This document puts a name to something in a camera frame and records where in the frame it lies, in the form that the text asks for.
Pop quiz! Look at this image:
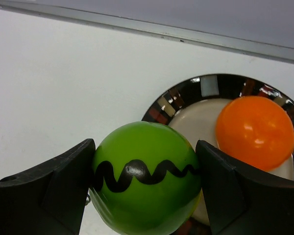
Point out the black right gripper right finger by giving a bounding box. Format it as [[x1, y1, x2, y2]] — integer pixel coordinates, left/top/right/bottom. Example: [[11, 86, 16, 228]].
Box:
[[196, 141, 294, 235]]

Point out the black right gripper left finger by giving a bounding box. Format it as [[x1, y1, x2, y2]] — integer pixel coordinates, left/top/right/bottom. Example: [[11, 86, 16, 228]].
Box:
[[0, 139, 95, 235]]

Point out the orange fake persimmon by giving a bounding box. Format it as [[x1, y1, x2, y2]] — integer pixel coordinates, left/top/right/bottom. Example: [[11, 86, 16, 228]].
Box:
[[215, 96, 294, 171]]

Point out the green fake fruit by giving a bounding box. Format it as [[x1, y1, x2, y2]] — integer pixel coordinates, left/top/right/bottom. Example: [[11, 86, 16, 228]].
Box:
[[90, 121, 201, 235]]

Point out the brown rimmed ceramic plate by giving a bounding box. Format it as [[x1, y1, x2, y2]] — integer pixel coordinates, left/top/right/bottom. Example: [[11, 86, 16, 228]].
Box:
[[143, 74, 294, 235]]

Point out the aluminium back table rail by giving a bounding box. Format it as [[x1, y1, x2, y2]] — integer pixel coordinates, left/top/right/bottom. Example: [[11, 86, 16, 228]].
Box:
[[0, 0, 294, 64]]

